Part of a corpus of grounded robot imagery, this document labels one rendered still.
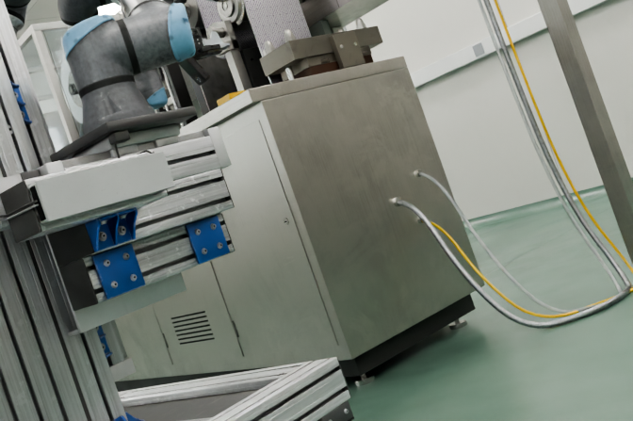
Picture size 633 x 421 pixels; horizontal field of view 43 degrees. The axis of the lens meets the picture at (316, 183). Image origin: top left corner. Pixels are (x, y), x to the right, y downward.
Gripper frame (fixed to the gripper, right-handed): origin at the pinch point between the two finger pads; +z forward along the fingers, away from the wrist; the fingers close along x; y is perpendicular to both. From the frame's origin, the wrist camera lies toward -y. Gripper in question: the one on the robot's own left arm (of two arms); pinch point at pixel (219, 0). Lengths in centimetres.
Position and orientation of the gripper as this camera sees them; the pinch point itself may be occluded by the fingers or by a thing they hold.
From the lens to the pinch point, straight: 268.5
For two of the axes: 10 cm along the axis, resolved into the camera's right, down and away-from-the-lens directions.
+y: 2.1, -8.8, 4.3
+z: 7.6, 4.2, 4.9
